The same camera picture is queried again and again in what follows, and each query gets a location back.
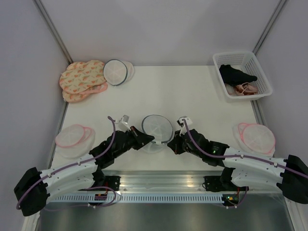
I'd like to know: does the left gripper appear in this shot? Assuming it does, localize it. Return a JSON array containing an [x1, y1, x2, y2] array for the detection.
[[114, 126, 154, 158]]

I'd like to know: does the blue-zip mesh laundry bag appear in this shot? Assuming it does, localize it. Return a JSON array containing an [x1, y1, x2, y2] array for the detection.
[[141, 115, 173, 154]]

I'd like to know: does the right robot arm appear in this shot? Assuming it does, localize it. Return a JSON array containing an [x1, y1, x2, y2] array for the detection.
[[168, 129, 308, 204]]

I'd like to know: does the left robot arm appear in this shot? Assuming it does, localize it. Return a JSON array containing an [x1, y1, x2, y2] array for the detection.
[[13, 126, 154, 217]]

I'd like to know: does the pink-trim mesh bag left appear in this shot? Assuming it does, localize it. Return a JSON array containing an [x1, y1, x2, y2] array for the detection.
[[55, 124, 96, 159]]

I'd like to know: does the pink-trim mesh bag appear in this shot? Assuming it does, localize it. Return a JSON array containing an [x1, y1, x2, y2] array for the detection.
[[232, 123, 276, 157], [55, 124, 96, 159]]

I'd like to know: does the white mesh bag behind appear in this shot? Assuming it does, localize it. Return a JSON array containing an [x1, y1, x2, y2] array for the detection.
[[123, 61, 135, 82]]

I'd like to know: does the pink-trim mesh bag right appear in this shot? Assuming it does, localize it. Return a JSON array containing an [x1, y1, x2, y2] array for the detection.
[[232, 123, 276, 157]]

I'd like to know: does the floral laundry bag bottom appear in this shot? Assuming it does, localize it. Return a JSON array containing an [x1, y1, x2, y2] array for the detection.
[[62, 90, 89, 103]]

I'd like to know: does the floral laundry bag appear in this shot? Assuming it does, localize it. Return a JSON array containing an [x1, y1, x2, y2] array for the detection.
[[62, 90, 89, 103], [59, 60, 105, 94]]

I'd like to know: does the black bra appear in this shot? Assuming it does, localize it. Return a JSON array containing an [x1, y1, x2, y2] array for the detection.
[[219, 64, 257, 87]]

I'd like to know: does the pink bra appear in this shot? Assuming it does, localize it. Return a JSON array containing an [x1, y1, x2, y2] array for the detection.
[[233, 82, 258, 96]]

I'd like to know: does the floral laundry bag top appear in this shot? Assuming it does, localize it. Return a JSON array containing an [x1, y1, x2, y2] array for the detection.
[[59, 60, 105, 94]]

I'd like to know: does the white plastic basket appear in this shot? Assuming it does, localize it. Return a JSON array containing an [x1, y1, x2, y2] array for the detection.
[[213, 51, 272, 103]]

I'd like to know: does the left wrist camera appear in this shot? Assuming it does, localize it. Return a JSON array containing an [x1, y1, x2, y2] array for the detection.
[[115, 115, 130, 129]]

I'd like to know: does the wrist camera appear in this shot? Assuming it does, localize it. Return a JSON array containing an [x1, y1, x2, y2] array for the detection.
[[115, 115, 130, 129], [177, 116, 193, 127]]

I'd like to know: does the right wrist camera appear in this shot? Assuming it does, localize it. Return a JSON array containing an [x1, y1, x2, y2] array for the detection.
[[177, 116, 193, 127]]

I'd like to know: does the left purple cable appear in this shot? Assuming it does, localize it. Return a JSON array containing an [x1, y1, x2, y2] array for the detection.
[[15, 116, 118, 212]]

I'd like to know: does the aluminium rail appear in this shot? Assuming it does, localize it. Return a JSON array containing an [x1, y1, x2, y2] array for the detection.
[[33, 169, 289, 193]]

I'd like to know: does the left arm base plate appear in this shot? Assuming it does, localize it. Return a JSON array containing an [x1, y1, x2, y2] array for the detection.
[[77, 175, 121, 192]]

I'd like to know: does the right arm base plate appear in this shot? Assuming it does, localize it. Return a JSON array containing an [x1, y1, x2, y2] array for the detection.
[[202, 176, 246, 193]]

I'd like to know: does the white slotted cable duct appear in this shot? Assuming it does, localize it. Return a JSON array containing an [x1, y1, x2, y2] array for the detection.
[[52, 192, 223, 204]]

